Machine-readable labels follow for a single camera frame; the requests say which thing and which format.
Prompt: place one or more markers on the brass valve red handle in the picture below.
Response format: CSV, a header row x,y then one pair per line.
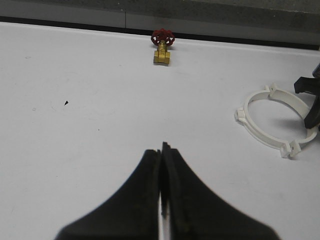
x,y
162,39

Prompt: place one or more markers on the grey stone countertop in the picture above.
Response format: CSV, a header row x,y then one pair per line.
x,y
294,23

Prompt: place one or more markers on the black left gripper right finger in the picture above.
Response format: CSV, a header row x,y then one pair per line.
x,y
197,213

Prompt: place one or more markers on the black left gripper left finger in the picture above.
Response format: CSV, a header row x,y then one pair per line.
x,y
131,213

